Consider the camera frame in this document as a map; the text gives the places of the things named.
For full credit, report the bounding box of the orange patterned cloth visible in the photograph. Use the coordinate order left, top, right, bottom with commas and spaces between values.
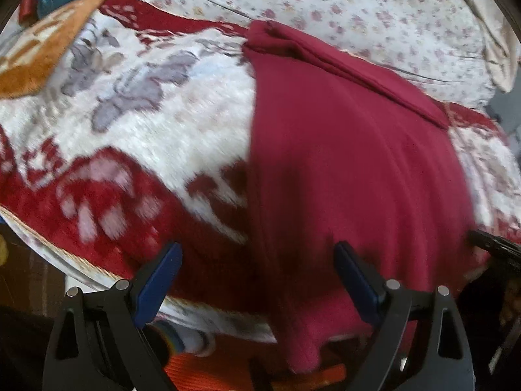
0, 0, 107, 99

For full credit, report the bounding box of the red and white fleece blanket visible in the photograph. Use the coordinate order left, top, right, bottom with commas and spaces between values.
0, 0, 521, 343

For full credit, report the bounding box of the orange floor mat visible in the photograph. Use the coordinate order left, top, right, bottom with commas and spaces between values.
165, 350, 346, 391

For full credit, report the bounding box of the beige quilted cloth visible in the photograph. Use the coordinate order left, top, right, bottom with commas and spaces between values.
460, 0, 521, 92

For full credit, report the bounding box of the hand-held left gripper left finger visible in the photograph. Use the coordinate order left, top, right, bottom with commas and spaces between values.
43, 241, 184, 391

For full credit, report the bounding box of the floral bed sheet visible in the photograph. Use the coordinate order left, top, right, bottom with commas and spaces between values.
87, 0, 499, 110

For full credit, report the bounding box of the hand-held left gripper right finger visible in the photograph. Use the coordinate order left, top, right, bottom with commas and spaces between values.
334, 241, 477, 391

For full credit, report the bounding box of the dark red garment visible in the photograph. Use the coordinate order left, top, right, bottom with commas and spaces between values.
242, 20, 489, 375

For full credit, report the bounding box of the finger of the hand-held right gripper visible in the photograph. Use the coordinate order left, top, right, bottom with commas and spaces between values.
468, 230, 521, 259

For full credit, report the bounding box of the striped sock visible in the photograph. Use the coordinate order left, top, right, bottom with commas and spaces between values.
152, 320, 214, 357

